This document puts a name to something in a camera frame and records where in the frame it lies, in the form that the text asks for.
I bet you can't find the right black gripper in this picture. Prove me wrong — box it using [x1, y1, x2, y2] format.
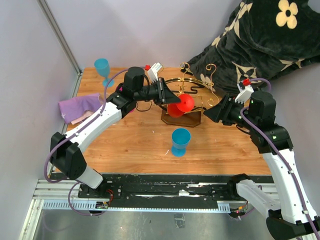
[203, 94, 258, 131]

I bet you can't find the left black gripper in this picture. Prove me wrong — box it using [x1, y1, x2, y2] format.
[135, 77, 182, 106]

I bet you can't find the red wine glass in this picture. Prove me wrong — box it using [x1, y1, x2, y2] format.
[167, 94, 195, 118]

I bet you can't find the cyan wine glass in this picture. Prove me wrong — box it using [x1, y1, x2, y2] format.
[94, 58, 111, 87]
[171, 128, 191, 157]

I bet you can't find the magenta wine glass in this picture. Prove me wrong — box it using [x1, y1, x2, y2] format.
[119, 85, 137, 117]

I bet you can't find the purple cloth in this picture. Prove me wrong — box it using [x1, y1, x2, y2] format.
[58, 93, 103, 125]

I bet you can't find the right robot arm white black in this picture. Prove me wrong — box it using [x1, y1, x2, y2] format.
[204, 91, 320, 240]

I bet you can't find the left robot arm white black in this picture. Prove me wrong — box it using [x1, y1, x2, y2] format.
[46, 66, 181, 198]

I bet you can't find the black floral plush pillow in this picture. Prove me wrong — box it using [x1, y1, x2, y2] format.
[189, 0, 320, 96]

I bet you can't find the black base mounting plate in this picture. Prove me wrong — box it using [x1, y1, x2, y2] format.
[48, 172, 278, 210]

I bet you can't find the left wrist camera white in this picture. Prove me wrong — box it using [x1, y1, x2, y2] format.
[145, 62, 163, 83]

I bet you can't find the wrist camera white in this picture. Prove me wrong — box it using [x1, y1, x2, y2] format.
[145, 62, 163, 83]
[235, 78, 254, 104]

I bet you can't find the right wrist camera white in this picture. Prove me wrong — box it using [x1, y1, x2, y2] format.
[235, 78, 254, 104]

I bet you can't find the aluminium corner rail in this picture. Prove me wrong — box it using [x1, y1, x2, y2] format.
[36, 0, 83, 76]

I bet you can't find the slotted grey cable duct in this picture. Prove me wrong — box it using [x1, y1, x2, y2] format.
[42, 198, 231, 213]

